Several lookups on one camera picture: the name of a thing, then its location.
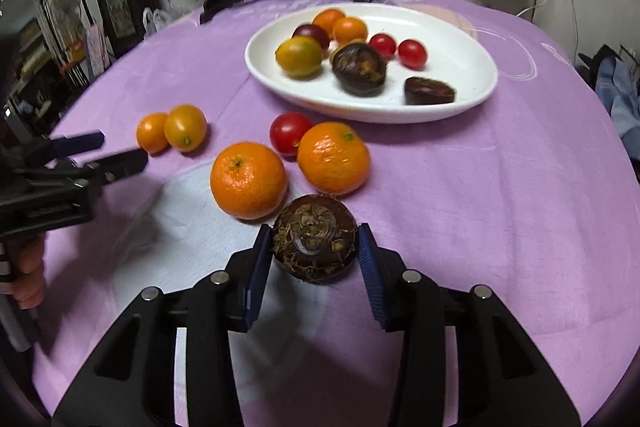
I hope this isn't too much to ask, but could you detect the person's left hand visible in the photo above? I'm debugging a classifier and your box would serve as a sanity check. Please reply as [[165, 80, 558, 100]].
[[7, 236, 48, 311]]

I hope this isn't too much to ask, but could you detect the white plastic bag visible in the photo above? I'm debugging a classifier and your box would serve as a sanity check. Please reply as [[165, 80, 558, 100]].
[[142, 7, 173, 38]]

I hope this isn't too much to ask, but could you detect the orange mandarin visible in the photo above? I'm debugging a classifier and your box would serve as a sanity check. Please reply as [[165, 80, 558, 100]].
[[209, 142, 289, 221], [297, 122, 372, 196]]

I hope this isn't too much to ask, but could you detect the dark brown water chestnut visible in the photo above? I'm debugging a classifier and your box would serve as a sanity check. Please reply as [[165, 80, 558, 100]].
[[332, 42, 388, 96], [404, 77, 456, 106], [271, 194, 359, 284]]

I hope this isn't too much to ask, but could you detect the blue clothing pile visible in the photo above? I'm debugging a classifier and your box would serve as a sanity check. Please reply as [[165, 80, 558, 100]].
[[595, 57, 640, 138]]

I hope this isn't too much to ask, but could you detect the yellow-orange kumquat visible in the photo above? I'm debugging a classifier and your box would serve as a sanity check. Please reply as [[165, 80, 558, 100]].
[[164, 104, 208, 153]]

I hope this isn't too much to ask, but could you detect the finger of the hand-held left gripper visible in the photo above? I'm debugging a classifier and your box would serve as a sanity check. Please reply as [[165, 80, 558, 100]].
[[82, 148, 149, 188], [47, 131, 106, 158]]

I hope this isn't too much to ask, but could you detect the pink hanging cloth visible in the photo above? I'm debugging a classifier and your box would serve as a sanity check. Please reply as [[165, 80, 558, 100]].
[[85, 24, 111, 78]]

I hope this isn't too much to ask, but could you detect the white oval plate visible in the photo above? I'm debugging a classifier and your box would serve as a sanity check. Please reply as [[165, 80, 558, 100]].
[[244, 3, 499, 124]]

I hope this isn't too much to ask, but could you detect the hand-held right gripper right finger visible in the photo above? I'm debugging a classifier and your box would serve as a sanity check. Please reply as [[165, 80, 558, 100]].
[[356, 222, 581, 427]]

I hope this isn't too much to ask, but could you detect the green-yellow orange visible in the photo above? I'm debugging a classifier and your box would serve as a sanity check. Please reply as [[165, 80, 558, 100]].
[[275, 36, 323, 79]]

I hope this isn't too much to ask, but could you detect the smooth orange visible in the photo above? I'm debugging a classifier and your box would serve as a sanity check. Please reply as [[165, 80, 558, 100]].
[[331, 16, 369, 46], [312, 8, 347, 32]]

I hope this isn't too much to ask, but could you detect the white power cable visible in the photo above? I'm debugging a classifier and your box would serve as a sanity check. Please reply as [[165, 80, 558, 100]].
[[515, 0, 558, 18]]

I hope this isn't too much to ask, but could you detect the small orange kumquat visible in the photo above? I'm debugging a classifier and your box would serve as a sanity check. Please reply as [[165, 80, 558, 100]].
[[136, 112, 170, 154]]

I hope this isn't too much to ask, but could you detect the dark red plum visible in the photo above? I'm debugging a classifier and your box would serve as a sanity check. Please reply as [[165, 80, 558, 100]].
[[291, 23, 331, 50]]

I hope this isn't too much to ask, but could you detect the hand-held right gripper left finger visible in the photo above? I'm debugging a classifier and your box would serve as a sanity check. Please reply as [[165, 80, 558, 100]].
[[52, 223, 274, 427]]

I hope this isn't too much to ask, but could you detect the red cherry tomato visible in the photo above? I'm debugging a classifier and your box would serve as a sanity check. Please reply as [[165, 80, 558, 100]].
[[397, 39, 428, 70], [368, 33, 398, 60], [269, 112, 314, 156]]

